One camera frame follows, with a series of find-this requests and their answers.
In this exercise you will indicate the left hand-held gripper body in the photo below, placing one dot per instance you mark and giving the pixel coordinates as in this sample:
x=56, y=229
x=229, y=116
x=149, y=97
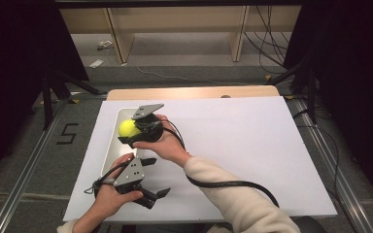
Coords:
x=130, y=173

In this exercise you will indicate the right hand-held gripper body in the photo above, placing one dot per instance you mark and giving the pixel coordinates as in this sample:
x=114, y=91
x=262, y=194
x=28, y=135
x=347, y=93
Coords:
x=149, y=129

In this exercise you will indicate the yellow tennis ball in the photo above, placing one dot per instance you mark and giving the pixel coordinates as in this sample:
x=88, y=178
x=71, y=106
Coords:
x=127, y=128

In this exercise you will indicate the white plastic bin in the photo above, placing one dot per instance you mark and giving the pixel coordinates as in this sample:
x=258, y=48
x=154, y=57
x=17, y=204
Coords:
x=116, y=153

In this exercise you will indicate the person's right hand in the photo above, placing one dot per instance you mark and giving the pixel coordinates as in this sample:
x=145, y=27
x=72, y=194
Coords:
x=170, y=145

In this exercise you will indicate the person's left hand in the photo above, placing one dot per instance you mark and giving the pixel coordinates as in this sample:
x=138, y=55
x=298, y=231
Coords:
x=108, y=200

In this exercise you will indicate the white flat packet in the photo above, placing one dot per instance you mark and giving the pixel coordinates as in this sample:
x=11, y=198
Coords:
x=96, y=63

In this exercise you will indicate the black tripod stand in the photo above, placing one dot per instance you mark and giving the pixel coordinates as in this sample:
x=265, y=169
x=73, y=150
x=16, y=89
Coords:
x=311, y=97
x=48, y=103

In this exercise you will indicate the white board sheet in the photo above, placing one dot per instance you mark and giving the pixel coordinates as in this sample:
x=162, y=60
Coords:
x=239, y=142

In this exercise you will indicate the small white device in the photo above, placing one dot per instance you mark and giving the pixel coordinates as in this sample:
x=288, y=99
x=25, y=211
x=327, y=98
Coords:
x=105, y=44

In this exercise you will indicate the black curtain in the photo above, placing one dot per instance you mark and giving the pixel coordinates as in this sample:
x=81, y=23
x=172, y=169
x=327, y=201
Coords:
x=13, y=81
x=359, y=81

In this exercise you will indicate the light wood desk frame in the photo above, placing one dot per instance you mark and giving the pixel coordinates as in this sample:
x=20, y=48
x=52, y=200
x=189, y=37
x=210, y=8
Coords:
x=119, y=42

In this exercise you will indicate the aluminium floor rail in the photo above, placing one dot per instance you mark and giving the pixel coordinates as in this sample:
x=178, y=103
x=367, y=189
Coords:
x=22, y=181
x=333, y=174

